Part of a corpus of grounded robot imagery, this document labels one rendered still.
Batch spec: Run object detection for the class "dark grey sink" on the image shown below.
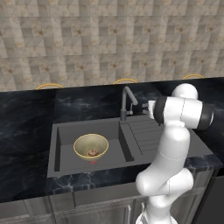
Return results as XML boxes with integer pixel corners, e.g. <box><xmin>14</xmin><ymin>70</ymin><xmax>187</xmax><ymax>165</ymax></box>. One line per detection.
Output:
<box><xmin>46</xmin><ymin>114</ymin><xmax>214</xmax><ymax>179</ymax></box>

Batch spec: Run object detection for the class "dark grey appliance front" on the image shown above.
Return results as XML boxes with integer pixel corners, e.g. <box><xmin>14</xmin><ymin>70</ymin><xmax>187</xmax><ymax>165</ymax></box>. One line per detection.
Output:
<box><xmin>196</xmin><ymin>174</ymin><xmax>224</xmax><ymax>224</ymax></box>

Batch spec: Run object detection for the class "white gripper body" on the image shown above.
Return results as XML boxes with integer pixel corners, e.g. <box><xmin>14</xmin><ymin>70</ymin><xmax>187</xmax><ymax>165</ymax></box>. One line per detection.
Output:
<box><xmin>147</xmin><ymin>100</ymin><xmax>158</xmax><ymax>120</ymax></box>

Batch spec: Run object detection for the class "brown mushroom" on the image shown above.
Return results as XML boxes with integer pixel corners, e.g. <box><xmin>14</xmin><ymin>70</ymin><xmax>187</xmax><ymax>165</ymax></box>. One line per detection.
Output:
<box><xmin>87</xmin><ymin>148</ymin><xmax>100</xmax><ymax>158</ymax></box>

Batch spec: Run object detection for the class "dark grey sink faucet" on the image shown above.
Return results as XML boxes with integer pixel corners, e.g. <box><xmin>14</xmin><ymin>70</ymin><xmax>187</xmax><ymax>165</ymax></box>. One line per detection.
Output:
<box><xmin>119</xmin><ymin>85</ymin><xmax>139</xmax><ymax>123</ymax></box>

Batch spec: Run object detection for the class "cream yellow-rimmed bowl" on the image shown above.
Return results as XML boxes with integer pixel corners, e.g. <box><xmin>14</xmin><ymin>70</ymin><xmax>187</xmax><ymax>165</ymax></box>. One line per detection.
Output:
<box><xmin>73</xmin><ymin>133</ymin><xmax>110</xmax><ymax>162</ymax></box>

